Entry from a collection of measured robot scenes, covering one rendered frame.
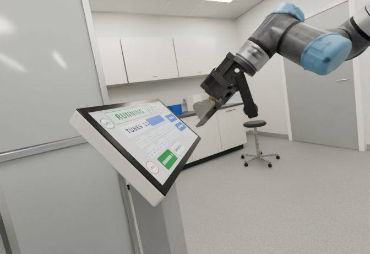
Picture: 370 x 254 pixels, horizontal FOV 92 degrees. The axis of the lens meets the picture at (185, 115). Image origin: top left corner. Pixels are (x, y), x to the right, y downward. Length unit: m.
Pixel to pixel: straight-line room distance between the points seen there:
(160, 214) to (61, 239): 0.93
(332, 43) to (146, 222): 0.75
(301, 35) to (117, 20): 3.40
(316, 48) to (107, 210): 1.42
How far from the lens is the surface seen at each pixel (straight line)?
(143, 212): 0.77
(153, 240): 0.82
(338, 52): 0.44
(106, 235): 1.57
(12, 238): 0.24
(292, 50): 0.46
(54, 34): 1.42
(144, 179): 0.46
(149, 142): 0.57
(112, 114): 0.58
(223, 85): 0.47
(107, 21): 3.65
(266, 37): 0.48
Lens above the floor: 1.18
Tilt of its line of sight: 6 degrees down
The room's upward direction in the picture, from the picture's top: 10 degrees counter-clockwise
